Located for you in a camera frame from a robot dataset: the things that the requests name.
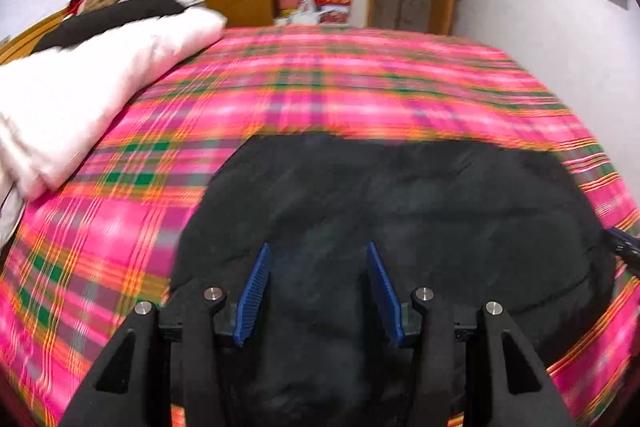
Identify black padded jacket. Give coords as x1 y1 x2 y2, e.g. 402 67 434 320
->
170 133 615 426

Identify pink plaid bed sheet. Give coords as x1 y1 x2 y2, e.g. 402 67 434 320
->
1 26 639 426

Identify white folded duvet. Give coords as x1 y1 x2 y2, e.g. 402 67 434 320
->
0 5 228 203

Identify black garment on pillow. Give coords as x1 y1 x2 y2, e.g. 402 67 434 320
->
32 0 186 54

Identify plush toy with red hat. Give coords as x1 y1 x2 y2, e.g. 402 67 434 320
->
66 0 120 15

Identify wooden headboard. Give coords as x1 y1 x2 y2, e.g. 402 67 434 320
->
0 10 66 65

